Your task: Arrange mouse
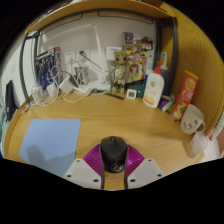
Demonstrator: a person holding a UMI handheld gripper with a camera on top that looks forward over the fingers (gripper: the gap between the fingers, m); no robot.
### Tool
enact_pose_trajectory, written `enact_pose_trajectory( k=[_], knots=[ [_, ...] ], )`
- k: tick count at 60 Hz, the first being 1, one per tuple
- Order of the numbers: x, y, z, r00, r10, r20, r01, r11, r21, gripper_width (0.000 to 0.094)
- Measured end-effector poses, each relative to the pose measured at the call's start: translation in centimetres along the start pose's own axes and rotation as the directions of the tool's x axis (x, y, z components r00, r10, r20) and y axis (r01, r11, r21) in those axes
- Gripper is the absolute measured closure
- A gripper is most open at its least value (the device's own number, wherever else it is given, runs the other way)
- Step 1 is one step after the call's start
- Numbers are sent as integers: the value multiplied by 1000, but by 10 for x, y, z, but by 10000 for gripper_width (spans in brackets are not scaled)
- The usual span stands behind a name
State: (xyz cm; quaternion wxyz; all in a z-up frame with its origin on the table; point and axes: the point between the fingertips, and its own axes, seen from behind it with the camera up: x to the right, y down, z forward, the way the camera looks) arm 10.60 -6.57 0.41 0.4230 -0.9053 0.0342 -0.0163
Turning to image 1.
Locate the white desk lamp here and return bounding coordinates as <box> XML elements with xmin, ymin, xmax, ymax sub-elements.
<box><xmin>41</xmin><ymin>23</ymin><xmax>112</xmax><ymax>92</ymax></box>

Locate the white bottle with blue nozzle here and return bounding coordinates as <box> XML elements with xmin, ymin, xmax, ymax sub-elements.
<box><xmin>159</xmin><ymin>51</ymin><xmax>172</xmax><ymax>96</ymax></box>

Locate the clear plastic container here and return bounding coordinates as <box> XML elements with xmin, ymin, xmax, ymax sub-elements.
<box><xmin>31</xmin><ymin>84</ymin><xmax>44</xmax><ymax>103</ymax></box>

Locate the white mug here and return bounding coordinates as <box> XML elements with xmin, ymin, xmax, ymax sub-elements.
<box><xmin>180</xmin><ymin>103</ymin><xmax>207</xmax><ymax>135</ymax></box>

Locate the white cable tangle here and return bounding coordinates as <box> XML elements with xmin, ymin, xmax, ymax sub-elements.
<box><xmin>31</xmin><ymin>64</ymin><xmax>94</xmax><ymax>108</ymax></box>

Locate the metal cup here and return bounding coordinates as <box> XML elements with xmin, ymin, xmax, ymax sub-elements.
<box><xmin>73</xmin><ymin>65</ymin><xmax>89</xmax><ymax>84</ymax></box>

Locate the white wall panel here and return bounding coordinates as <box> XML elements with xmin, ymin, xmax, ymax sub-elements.
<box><xmin>105</xmin><ymin>45</ymin><xmax>123</xmax><ymax>62</ymax></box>

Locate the black computer mouse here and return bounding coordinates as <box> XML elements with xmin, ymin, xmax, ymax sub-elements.
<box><xmin>100</xmin><ymin>135</ymin><xmax>129</xmax><ymax>174</ymax></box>

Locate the red and yellow chips can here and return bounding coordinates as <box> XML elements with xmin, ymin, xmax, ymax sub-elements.
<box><xmin>171</xmin><ymin>69</ymin><xmax>200</xmax><ymax>121</ymax></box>

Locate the translucent plastic cup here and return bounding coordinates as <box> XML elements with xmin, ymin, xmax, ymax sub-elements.
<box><xmin>189</xmin><ymin>131</ymin><xmax>210</xmax><ymax>157</ymax></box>

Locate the white bottle with red cap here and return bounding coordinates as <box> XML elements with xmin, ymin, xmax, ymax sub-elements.
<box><xmin>142</xmin><ymin>61</ymin><xmax>165</xmax><ymax>109</ymax></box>

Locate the light blue mouse pad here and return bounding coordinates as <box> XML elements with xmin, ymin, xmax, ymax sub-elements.
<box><xmin>18</xmin><ymin>118</ymin><xmax>82</xmax><ymax>178</ymax></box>

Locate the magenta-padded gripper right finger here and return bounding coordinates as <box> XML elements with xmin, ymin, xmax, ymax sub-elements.
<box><xmin>123</xmin><ymin>144</ymin><xmax>165</xmax><ymax>190</ymax></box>

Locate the colourful toy box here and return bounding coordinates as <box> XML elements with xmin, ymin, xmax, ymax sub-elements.
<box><xmin>123</xmin><ymin>32</ymin><xmax>155</xmax><ymax>81</ymax></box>

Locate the white power adapter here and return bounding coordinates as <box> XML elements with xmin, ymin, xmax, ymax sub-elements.
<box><xmin>59</xmin><ymin>74</ymin><xmax>76</xmax><ymax>95</ymax></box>

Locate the small white cube clock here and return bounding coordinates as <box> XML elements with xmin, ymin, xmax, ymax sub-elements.
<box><xmin>126</xmin><ymin>88</ymin><xmax>137</xmax><ymax>100</ymax></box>

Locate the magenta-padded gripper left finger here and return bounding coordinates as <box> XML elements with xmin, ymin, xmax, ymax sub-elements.
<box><xmin>63</xmin><ymin>143</ymin><xmax>106</xmax><ymax>190</ymax></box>

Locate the black backpack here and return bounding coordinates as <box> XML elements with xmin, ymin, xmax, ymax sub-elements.
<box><xmin>4</xmin><ymin>79</ymin><xmax>19</xmax><ymax>122</ymax></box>

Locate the white wall socket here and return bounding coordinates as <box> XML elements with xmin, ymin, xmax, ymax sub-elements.
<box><xmin>75</xmin><ymin>49</ymin><xmax>90</xmax><ymax>64</ymax></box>
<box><xmin>63</xmin><ymin>49</ymin><xmax>77</xmax><ymax>66</ymax></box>

